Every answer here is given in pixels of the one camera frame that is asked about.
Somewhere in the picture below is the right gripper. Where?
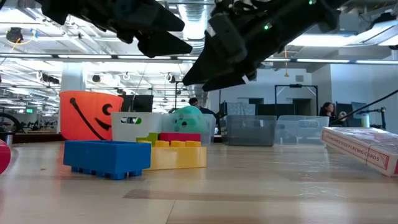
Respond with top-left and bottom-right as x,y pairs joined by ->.
182,0 -> 322,92

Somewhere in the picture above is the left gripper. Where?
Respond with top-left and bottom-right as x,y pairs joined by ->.
83,0 -> 194,59

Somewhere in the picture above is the teal foam die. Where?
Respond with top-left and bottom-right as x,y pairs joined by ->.
170,105 -> 208,135

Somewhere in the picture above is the red toy brick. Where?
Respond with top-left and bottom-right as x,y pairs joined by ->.
158,132 -> 202,143
0,139 -> 12,175

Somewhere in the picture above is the lime green toy brick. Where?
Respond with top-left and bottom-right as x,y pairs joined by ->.
136,132 -> 160,144

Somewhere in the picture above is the blue toy brick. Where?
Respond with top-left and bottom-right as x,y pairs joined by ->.
63,140 -> 152,181

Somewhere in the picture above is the person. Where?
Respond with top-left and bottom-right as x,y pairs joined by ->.
169,96 -> 218,116
319,101 -> 337,125

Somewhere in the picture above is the clear plastic bin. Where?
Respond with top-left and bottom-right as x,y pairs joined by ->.
160,112 -> 218,146
275,115 -> 330,146

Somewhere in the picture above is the black computer monitor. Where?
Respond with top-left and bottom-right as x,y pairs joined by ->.
123,94 -> 154,113

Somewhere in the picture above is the orange pumpkin-face bucket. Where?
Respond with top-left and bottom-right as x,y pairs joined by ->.
58,90 -> 124,141

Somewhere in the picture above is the yellow toy brick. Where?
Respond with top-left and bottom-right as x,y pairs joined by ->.
138,139 -> 208,171

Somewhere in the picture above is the white plastic bin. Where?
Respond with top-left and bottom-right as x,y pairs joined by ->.
111,111 -> 164,143

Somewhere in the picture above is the long linear ceiling light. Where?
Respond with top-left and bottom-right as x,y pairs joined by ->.
0,53 -> 398,65

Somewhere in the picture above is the dark office partition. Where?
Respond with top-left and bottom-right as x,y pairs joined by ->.
335,101 -> 370,128

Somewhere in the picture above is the black ceiling fixture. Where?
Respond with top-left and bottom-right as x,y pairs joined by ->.
5,27 -> 24,44

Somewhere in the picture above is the red printed playing card box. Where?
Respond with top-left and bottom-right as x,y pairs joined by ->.
320,126 -> 398,178

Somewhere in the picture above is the round silver ventilation duct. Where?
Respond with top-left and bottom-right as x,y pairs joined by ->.
177,2 -> 215,42

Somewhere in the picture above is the black background frame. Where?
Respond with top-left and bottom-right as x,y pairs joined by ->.
274,83 -> 319,108

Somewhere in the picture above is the taut black cable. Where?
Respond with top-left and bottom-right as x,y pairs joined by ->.
330,89 -> 398,126

